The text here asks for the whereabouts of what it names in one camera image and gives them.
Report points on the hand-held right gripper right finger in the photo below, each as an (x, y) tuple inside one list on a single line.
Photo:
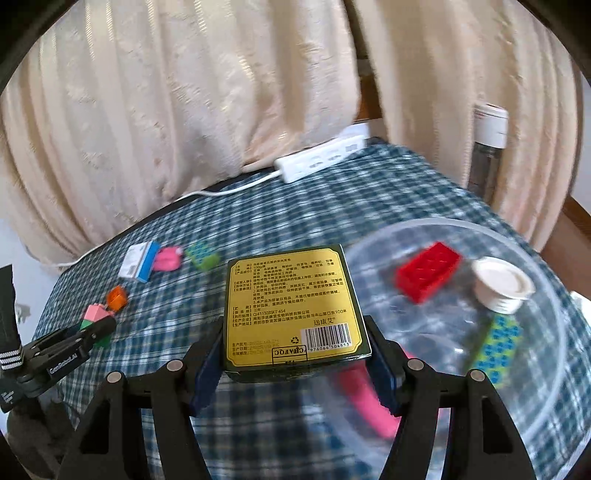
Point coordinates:
[(383, 369)]

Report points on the blue plaid tablecloth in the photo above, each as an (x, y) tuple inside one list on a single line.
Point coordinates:
[(286, 217)]

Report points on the cream patterned curtain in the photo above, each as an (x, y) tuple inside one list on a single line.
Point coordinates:
[(184, 92)]

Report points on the pink looped foam grip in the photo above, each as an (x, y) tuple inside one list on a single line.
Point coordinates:
[(166, 259)]

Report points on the white power strip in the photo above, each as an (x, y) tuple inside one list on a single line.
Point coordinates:
[(318, 159)]

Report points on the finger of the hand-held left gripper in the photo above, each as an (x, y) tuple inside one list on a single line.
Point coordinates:
[(74, 337)]

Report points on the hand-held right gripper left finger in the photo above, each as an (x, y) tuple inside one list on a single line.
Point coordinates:
[(210, 369)]

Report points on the green and pink toy block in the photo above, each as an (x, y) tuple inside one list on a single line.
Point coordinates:
[(94, 314)]

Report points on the green blue-dotted block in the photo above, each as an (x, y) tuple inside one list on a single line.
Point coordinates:
[(496, 346), (202, 255)]

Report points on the clear bottle with white cap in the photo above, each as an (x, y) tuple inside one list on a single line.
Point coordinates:
[(485, 157)]

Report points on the red toy block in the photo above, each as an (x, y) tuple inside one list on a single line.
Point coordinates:
[(427, 272)]

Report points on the small white plastic cup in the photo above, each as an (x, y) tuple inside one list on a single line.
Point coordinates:
[(501, 286)]

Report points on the white medicine box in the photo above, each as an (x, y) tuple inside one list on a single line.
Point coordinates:
[(136, 261)]

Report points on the clear plastic bowl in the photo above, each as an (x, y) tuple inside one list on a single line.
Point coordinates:
[(443, 332)]

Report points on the pink u-shaped foam grip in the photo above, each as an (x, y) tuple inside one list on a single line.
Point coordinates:
[(364, 401)]

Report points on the orange toy block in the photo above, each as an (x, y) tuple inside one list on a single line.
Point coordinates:
[(116, 299)]

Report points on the dark green yellow-label box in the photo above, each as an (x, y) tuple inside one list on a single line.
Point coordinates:
[(286, 300)]

